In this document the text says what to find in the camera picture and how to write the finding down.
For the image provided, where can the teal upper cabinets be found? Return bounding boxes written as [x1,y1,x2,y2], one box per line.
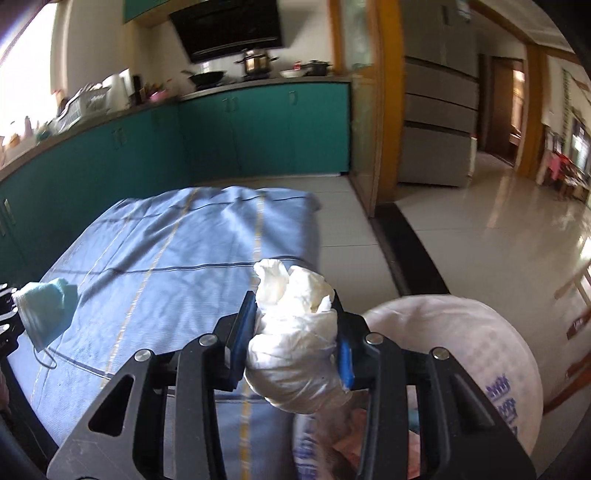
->
[122,0,195,24]

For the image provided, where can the wood framed glass partition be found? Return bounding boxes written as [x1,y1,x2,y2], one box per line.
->
[330,0,407,220]

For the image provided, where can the trash bin with white bag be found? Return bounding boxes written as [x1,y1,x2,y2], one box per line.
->
[291,295,546,480]

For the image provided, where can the dark wooden armchairs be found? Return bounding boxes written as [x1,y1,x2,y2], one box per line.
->
[538,127,591,195]

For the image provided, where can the teal lower cabinets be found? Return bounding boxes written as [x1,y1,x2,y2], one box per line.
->
[0,80,352,278]

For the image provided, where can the grey refrigerator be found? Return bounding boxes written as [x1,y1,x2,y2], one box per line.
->
[397,0,480,189]

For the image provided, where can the teal cabinets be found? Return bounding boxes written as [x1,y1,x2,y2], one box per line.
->
[122,0,195,24]
[0,80,352,278]

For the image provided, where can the white dish rack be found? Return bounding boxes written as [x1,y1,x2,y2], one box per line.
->
[53,88,112,135]

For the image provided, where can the blue checked tablecloth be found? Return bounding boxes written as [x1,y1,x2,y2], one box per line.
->
[7,186,323,480]

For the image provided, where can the wooden door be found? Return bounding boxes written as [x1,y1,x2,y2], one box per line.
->
[478,53,527,168]

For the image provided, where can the white kitchen appliance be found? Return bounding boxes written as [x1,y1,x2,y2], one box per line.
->
[102,69,133,112]

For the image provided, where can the carved wooden chair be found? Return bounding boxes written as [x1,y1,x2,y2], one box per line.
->
[543,354,591,415]

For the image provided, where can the pink printed plastic bag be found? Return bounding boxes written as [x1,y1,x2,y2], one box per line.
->
[318,396,370,480]

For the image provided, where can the steel stock pot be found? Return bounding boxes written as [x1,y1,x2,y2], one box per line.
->
[235,50,280,77]

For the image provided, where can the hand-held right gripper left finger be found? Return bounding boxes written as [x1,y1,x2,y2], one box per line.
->
[46,290,259,480]

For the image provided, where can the kitchen window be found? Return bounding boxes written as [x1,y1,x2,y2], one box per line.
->
[0,2,61,153]

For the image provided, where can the green vine garland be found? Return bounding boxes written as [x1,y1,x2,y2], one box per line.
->
[561,65,576,140]

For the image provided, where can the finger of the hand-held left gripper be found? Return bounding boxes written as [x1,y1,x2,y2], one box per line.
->
[0,283,22,322]
[0,323,24,359]

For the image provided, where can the gas stove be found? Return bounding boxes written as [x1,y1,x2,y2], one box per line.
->
[194,76,279,89]

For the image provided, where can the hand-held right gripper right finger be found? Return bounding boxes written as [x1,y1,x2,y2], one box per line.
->
[330,288,539,480]

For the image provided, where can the large white wad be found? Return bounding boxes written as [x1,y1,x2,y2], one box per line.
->
[245,258,354,414]

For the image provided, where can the black wok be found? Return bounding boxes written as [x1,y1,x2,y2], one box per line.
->
[181,69,229,89]

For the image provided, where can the blue face mask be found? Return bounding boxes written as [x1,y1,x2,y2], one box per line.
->
[13,277,79,370]

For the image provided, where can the black range hood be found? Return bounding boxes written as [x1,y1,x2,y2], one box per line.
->
[168,0,284,64]

